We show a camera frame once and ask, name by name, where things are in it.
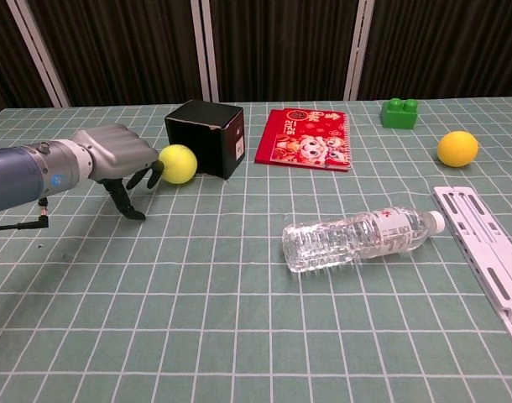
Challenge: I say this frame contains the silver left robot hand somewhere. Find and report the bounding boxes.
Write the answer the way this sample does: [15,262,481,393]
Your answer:
[70,123,165,222]

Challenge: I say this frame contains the yellow-green tennis ball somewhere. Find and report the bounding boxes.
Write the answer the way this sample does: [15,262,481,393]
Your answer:
[158,144,198,186]

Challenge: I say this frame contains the black cardboard box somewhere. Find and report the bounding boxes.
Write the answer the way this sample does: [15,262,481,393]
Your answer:
[164,99,245,181]

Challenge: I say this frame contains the orange-yellow ball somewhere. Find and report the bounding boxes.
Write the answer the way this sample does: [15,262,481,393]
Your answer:
[436,130,479,169]

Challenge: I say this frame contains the red spiral notebook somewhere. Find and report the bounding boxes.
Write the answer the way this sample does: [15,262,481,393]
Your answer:
[254,107,352,173]

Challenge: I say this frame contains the green grid tablecloth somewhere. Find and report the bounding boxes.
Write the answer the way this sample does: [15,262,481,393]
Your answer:
[0,95,512,403]

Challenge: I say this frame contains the clear plastic water bottle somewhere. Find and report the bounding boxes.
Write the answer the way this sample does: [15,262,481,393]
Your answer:
[281,206,447,275]

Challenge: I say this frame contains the green toy building block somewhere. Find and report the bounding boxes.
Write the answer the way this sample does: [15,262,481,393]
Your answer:
[380,97,420,130]

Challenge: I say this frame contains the white folding plastic stand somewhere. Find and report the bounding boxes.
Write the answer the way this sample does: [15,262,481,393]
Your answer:
[432,186,512,353]

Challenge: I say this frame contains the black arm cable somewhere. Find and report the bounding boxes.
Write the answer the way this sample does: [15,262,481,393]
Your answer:
[0,196,50,233]

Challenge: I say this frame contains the white partition frame post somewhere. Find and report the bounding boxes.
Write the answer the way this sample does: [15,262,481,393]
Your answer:
[342,0,375,102]
[190,0,221,103]
[6,0,71,108]

